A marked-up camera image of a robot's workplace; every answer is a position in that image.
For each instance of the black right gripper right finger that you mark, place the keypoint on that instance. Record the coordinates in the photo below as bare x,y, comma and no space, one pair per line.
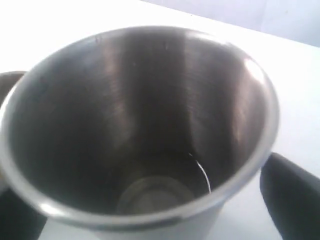
292,197

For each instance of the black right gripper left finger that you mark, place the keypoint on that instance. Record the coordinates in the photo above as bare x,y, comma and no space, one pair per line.
18,221

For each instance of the stainless steel cup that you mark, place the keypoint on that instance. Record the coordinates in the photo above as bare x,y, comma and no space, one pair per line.
138,133

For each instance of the brown wooden cup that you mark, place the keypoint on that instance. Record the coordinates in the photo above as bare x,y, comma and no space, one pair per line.
8,82

